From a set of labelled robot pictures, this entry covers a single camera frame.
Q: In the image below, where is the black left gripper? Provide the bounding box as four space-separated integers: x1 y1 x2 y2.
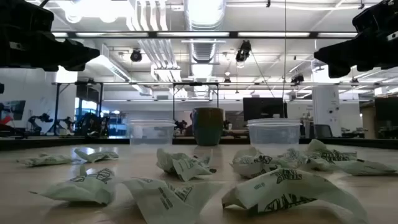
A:
0 30 100 72

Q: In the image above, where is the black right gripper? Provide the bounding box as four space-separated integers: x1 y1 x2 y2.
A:
313 27 398 78

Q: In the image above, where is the green sweetener packet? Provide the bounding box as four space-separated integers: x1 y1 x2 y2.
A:
73 148 119 163
306 139 358 170
17 152 74 167
123 177 224 224
156 148 218 182
29 164 124 206
221 167 369 223
230 146 280 180
278 148 308 169
329 158 398 176

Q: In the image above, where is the white square pillar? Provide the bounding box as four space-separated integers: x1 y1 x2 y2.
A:
312 85 342 138

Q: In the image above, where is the black round ceiling spotlight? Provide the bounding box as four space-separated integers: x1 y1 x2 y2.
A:
129 48 143 63

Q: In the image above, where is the wooden cabinet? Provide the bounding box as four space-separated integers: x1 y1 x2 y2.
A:
360 98 398 140

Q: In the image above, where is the grey office chair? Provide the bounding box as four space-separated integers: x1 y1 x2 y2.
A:
313 124 333 139

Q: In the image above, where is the black computer monitor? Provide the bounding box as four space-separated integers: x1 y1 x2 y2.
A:
243 97 289 122

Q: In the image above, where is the clear plastic bag of candies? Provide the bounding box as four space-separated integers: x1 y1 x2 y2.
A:
247 118 302 156

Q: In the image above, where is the clear plastic deli container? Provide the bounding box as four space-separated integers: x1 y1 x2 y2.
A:
127 118 177 146

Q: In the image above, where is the overhead LED light bar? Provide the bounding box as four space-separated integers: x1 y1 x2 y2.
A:
51 30 358 39

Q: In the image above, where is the green glazed ceramic mug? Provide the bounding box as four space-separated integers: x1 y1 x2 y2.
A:
191 107 224 147

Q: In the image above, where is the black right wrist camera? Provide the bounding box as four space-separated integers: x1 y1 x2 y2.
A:
352 0 398 34

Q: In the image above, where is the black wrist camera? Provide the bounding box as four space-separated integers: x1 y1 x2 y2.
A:
352 0 398 34
0 0 55 32

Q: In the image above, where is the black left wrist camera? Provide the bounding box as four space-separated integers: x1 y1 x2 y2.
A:
0 0 55 32

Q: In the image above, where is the dark wall poster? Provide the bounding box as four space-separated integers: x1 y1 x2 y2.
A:
0 100 27 121

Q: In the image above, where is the black overhead camera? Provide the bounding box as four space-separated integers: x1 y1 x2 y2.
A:
235 39 252 63

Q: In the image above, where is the silver ventilation duct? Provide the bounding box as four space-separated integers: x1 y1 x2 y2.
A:
183 0 228 100

